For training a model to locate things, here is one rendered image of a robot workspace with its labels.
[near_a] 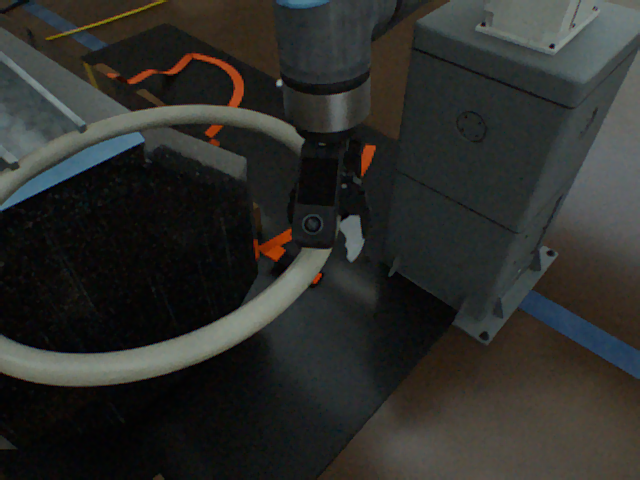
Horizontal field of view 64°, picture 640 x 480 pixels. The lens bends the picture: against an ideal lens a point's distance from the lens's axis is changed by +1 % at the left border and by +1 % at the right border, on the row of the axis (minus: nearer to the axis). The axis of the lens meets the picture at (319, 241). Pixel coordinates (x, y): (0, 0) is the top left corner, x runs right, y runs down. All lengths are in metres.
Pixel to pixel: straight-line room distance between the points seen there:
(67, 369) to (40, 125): 0.48
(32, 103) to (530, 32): 0.94
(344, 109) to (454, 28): 0.77
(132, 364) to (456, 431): 1.13
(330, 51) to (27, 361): 0.40
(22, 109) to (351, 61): 0.60
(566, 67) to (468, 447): 0.96
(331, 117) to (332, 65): 0.05
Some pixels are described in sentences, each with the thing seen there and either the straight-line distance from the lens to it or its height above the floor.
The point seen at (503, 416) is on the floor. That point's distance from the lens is 1.57.
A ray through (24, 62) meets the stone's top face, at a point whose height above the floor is 0.82.
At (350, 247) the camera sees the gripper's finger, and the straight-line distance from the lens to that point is 0.64.
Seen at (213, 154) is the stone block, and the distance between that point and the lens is 1.17.
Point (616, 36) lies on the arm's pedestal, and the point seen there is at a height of 0.85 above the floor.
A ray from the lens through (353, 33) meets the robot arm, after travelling 0.48.
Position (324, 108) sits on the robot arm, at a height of 1.09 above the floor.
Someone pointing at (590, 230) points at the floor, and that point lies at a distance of 2.13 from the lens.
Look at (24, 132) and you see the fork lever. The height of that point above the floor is 0.90.
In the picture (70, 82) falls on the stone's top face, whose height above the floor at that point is 0.82.
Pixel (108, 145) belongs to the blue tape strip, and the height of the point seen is 0.80.
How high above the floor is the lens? 1.36
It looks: 48 degrees down
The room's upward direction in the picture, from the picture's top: straight up
